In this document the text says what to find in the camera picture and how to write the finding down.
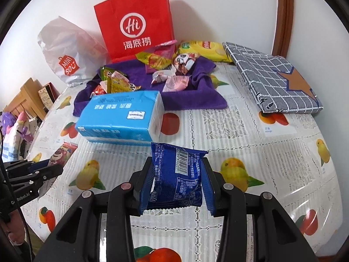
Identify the red paper bag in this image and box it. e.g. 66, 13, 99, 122
93, 0, 175, 63

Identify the person's left hand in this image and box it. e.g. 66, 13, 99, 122
0, 210, 28, 254

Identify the bear print snack packet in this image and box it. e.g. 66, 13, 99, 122
48, 141, 78, 167

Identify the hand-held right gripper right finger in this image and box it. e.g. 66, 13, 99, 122
202, 157, 319, 262

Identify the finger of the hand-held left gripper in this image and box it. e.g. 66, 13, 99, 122
26, 164, 64, 183
5, 159, 51, 172

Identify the yellow green snack packet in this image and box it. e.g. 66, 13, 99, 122
136, 50, 173, 70

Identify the panda print pink packet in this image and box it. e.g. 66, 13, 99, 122
172, 53, 201, 75

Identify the red snack packet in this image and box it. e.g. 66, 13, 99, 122
91, 84, 108, 97

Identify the pink white plush toy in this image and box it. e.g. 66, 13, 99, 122
3, 112, 36, 161

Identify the blue tissue pack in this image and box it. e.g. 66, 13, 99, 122
75, 90, 164, 144

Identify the blue snack packet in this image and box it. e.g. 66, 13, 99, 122
139, 142, 209, 210

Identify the small white red packet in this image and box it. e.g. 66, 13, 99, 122
151, 69, 178, 85

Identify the purple towel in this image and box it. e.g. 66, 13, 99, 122
72, 57, 228, 117

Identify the magenta snack packet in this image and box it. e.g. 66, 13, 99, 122
146, 40, 178, 74

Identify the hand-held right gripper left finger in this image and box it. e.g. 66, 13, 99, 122
33, 156, 154, 262

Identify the grey checked folded cloth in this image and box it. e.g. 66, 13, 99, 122
222, 42, 324, 115

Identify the purple plush toy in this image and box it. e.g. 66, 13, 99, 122
0, 112, 15, 134

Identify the brown patterned box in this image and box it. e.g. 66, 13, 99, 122
38, 82, 60, 111

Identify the white plastic bag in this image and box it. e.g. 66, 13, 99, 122
37, 16, 109, 88

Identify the fruit print tablecloth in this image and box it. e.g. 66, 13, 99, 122
20, 63, 342, 262

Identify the brown wooden door frame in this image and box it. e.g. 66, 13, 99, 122
273, 0, 296, 58

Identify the wooden headboard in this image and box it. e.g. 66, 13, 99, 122
5, 78, 51, 121

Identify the yellow chips bag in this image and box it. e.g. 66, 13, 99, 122
176, 40, 232, 63

